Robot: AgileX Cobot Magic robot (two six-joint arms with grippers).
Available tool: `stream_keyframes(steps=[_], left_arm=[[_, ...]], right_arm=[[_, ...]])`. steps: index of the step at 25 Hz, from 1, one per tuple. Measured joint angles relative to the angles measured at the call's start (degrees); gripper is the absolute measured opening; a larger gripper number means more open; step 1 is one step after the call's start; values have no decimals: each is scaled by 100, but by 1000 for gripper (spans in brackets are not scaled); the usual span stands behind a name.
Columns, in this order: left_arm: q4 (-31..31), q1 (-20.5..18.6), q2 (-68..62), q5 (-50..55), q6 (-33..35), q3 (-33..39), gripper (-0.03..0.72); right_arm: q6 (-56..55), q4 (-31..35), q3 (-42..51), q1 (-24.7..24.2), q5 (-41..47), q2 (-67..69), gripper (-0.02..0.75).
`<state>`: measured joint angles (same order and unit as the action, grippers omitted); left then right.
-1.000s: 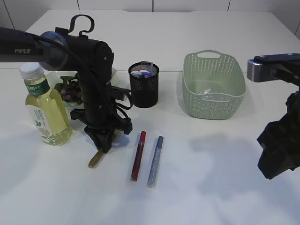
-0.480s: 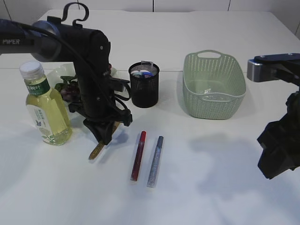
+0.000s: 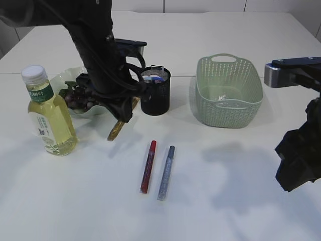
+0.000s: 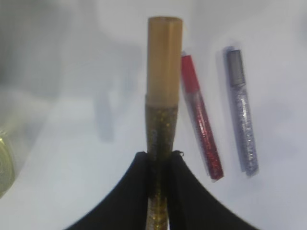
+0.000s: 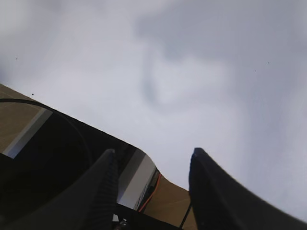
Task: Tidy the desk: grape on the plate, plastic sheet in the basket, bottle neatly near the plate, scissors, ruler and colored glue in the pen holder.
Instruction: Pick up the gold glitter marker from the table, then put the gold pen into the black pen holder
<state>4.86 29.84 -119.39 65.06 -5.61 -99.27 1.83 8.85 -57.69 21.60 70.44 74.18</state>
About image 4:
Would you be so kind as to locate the silver glitter pen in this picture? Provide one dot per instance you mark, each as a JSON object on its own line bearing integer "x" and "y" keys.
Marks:
{"x": 240, "y": 111}

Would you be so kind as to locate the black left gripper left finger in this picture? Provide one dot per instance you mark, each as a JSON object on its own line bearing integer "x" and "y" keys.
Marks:
{"x": 125, "y": 207}

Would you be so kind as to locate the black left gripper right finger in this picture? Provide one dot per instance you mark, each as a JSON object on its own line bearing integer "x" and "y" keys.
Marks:
{"x": 190, "y": 206}

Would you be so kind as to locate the gold glitter pen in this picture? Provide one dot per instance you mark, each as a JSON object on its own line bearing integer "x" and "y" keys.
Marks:
{"x": 161, "y": 106}

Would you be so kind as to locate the red glitter pen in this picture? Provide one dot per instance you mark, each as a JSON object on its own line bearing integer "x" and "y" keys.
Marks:
{"x": 199, "y": 118}

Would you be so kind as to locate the yellow tea bottle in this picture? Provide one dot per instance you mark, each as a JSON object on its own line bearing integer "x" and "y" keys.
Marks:
{"x": 7, "y": 168}

